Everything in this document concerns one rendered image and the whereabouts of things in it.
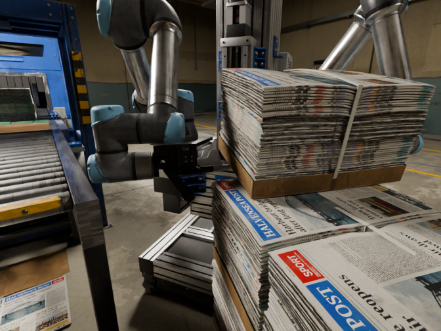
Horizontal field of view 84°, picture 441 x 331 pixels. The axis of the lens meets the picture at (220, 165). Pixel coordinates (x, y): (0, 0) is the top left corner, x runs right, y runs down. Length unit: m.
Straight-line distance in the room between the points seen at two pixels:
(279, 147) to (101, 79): 9.22
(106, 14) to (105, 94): 8.73
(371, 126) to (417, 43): 6.76
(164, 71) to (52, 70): 3.63
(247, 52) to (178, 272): 1.05
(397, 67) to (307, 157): 0.47
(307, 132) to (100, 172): 0.48
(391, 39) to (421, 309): 0.73
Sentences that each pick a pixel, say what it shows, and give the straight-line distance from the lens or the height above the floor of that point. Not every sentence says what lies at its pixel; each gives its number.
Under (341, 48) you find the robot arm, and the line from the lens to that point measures 1.08.
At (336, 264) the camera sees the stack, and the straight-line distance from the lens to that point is 0.37.
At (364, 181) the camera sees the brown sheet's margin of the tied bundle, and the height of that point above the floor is 0.84.
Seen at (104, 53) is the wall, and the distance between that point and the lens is 9.67.
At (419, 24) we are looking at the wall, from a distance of 7.39.
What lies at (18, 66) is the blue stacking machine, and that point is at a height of 1.33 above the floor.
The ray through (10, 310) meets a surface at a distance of 1.74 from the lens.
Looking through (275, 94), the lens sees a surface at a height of 1.04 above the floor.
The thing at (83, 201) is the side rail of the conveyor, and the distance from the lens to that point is 0.64.
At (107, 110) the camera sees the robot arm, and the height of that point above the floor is 1.00.
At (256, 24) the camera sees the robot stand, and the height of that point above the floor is 1.31.
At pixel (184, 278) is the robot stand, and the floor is 0.19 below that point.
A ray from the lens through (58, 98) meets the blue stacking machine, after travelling 4.26.
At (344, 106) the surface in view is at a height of 1.01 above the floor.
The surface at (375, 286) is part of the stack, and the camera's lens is 0.36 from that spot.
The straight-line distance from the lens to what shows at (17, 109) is 2.69.
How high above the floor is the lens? 1.04
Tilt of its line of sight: 17 degrees down
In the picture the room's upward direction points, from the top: straight up
